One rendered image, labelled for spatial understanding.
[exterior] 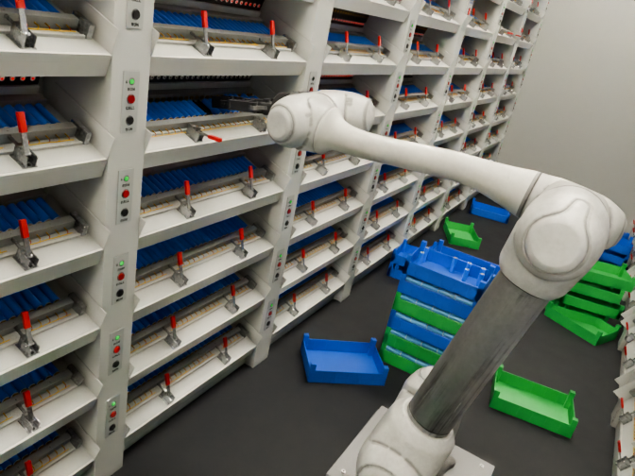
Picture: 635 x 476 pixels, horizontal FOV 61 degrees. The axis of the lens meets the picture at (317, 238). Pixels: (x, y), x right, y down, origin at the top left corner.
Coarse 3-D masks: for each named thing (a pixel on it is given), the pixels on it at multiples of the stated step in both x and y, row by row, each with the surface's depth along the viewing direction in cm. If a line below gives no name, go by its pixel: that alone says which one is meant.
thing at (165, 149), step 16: (240, 80) 162; (272, 96) 167; (208, 128) 138; (224, 128) 143; (240, 128) 147; (160, 144) 121; (176, 144) 125; (192, 144) 128; (208, 144) 133; (224, 144) 140; (240, 144) 146; (256, 144) 153; (144, 160) 117; (160, 160) 122; (176, 160) 127
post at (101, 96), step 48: (96, 0) 99; (144, 48) 106; (48, 96) 112; (96, 96) 105; (144, 96) 110; (144, 144) 115; (48, 192) 120; (96, 192) 112; (96, 288) 120; (96, 432) 136
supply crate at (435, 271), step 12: (432, 252) 219; (408, 264) 204; (432, 264) 218; (444, 264) 218; (456, 264) 216; (420, 276) 203; (432, 276) 201; (444, 276) 199; (456, 276) 212; (468, 276) 214; (444, 288) 200; (456, 288) 198; (468, 288) 196; (480, 288) 194
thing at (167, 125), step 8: (240, 112) 149; (248, 112) 152; (160, 120) 125; (168, 120) 127; (176, 120) 128; (184, 120) 130; (192, 120) 132; (200, 120) 134; (208, 120) 137; (216, 120) 140; (224, 120) 143; (232, 120) 146; (240, 120) 149; (248, 120) 151; (152, 128) 122; (160, 128) 124; (168, 128) 126; (176, 128) 129; (152, 136) 121
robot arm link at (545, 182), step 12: (540, 180) 106; (552, 180) 106; (564, 180) 104; (540, 192) 105; (528, 204) 106; (612, 204) 102; (612, 216) 100; (624, 216) 101; (612, 228) 100; (624, 228) 101; (612, 240) 100
